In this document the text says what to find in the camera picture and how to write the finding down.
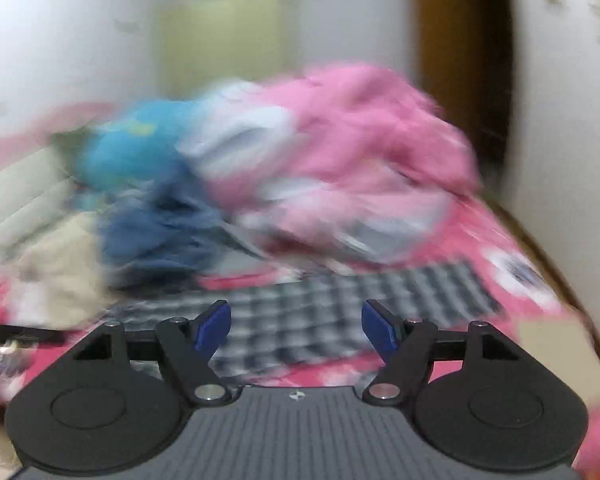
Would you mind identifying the blue denim jeans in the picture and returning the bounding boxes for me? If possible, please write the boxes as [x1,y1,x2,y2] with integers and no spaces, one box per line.
[97,180,261,286]

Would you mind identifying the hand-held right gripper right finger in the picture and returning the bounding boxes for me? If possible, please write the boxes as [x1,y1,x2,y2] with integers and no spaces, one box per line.
[361,299,521,407]

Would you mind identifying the teal cloth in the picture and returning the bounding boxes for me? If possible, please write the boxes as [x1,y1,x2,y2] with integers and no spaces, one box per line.
[75,100,206,196]

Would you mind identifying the pink floral blanket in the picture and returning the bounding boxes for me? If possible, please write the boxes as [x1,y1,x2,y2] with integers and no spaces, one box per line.
[0,200,600,480]

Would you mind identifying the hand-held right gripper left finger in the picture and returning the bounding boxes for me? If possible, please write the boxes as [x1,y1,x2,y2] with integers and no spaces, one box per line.
[72,300,233,407]

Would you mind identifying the cream garment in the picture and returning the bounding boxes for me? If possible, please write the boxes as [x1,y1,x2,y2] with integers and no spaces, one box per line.
[10,212,113,328]

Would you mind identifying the pale yellow cabinet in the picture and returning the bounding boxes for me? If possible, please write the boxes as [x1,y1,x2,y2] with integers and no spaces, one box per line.
[157,0,296,98]

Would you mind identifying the pink quilt with grey clouds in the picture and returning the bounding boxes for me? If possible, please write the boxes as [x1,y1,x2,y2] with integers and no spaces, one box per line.
[180,62,486,266]

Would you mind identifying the wooden bed frame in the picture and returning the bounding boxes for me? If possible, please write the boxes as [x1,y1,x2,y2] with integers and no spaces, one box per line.
[485,195,600,396]

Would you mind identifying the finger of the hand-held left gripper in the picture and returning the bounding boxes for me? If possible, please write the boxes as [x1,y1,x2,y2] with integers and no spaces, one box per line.
[0,321,68,351]

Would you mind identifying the cream padded headboard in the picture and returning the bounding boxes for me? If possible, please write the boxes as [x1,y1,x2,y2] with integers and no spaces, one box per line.
[0,147,81,246]

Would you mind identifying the wooden door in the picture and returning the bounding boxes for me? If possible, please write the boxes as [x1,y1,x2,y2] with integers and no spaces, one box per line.
[410,0,518,176]

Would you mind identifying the black white plaid shirt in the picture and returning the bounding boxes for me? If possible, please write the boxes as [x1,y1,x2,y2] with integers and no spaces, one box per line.
[95,257,506,376]

